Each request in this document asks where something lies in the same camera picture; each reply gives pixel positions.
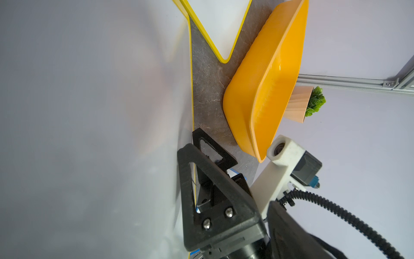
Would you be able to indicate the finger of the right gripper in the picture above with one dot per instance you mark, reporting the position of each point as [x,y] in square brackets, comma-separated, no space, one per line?
[227,160]

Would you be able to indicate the yellow-framed whiteboard back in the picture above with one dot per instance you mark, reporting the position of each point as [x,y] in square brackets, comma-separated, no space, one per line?
[220,23]

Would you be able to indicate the potted green plant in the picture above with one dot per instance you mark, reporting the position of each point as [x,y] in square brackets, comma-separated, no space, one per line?
[304,102]

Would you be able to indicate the yellow-framed whiteboard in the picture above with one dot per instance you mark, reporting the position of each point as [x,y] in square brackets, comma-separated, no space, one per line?
[95,102]
[220,23]

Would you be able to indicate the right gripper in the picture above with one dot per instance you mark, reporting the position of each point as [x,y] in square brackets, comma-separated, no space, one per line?
[221,219]

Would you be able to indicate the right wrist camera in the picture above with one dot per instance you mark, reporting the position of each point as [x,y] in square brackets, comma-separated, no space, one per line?
[290,164]

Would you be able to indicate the yellow plastic storage box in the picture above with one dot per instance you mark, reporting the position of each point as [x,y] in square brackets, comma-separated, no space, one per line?
[255,100]

